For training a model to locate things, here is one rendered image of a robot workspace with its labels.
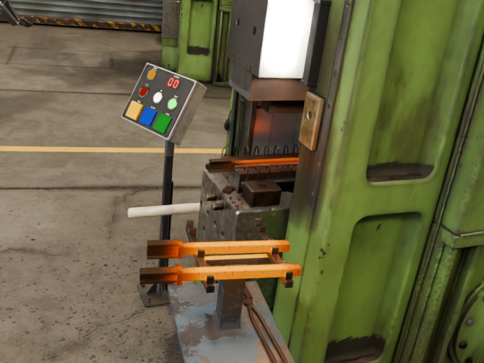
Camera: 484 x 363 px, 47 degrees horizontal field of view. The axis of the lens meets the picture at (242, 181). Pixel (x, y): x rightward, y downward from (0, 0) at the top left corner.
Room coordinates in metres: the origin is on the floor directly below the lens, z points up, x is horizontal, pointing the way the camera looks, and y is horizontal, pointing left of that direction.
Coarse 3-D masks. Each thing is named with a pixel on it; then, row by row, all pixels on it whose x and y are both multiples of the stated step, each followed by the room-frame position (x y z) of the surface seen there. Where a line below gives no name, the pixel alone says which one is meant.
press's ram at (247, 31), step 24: (240, 0) 2.03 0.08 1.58; (264, 0) 1.85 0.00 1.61; (288, 0) 1.86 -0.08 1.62; (312, 0) 1.89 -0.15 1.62; (240, 24) 2.01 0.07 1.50; (264, 24) 1.83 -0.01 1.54; (288, 24) 1.86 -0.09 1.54; (240, 48) 1.99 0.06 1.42; (264, 48) 1.83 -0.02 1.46; (288, 48) 1.87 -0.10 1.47; (264, 72) 1.84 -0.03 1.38; (288, 72) 1.87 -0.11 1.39
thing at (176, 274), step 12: (180, 264) 1.19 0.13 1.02; (264, 264) 1.25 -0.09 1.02; (276, 264) 1.25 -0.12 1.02; (288, 264) 1.26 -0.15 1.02; (144, 276) 1.14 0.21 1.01; (156, 276) 1.15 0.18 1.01; (168, 276) 1.16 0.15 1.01; (180, 276) 1.15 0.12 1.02; (192, 276) 1.17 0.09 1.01; (204, 276) 1.17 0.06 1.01; (216, 276) 1.18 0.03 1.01; (228, 276) 1.19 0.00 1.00; (240, 276) 1.20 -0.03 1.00; (252, 276) 1.21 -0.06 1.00; (264, 276) 1.22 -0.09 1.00; (276, 276) 1.23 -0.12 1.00
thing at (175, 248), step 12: (156, 240) 1.28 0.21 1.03; (168, 240) 1.29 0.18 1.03; (180, 240) 1.31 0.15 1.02; (276, 240) 1.38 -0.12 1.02; (156, 252) 1.27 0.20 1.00; (168, 252) 1.28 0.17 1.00; (180, 252) 1.27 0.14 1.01; (192, 252) 1.29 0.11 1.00; (216, 252) 1.30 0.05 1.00; (228, 252) 1.31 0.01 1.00; (240, 252) 1.32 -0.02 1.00; (252, 252) 1.33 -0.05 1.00; (264, 252) 1.34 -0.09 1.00
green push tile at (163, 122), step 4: (160, 116) 2.30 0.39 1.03; (164, 116) 2.29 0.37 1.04; (160, 120) 2.29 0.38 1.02; (164, 120) 2.27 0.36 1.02; (168, 120) 2.26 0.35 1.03; (156, 124) 2.28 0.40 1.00; (160, 124) 2.27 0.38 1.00; (164, 124) 2.26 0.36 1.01; (168, 124) 2.25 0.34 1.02; (156, 128) 2.27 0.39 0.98; (160, 128) 2.26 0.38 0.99; (164, 128) 2.25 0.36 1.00; (164, 132) 2.24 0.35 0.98
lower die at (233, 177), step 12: (228, 156) 2.06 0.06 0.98; (240, 156) 2.08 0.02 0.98; (252, 156) 2.09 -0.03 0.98; (264, 156) 2.08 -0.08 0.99; (276, 156) 2.10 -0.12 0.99; (288, 156) 2.12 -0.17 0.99; (240, 168) 1.93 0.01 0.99; (252, 168) 1.94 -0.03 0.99; (264, 168) 1.96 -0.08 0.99; (276, 168) 1.97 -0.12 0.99; (288, 168) 1.99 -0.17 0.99; (228, 180) 1.96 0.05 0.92; (240, 180) 1.88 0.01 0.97; (252, 180) 1.90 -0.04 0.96
